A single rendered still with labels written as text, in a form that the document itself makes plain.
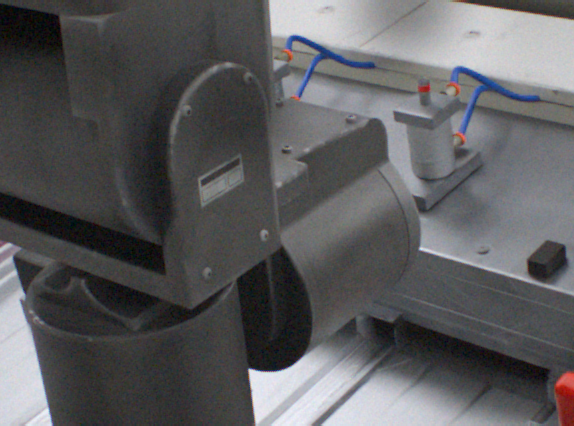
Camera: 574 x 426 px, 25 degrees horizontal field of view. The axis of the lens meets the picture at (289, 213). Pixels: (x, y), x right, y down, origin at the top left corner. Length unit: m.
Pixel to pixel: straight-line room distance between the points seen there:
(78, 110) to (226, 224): 0.05
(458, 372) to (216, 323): 0.31
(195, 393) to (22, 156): 0.08
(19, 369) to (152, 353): 0.38
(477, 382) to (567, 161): 0.12
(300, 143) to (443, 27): 0.42
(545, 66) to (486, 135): 0.05
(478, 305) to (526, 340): 0.03
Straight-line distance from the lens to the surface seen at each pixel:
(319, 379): 0.65
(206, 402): 0.35
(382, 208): 0.40
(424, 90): 0.64
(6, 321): 0.75
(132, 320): 0.34
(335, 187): 0.39
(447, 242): 0.62
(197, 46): 0.31
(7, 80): 0.32
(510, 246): 0.62
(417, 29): 0.79
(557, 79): 0.72
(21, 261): 0.71
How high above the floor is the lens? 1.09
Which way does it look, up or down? 4 degrees up
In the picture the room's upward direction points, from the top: 19 degrees clockwise
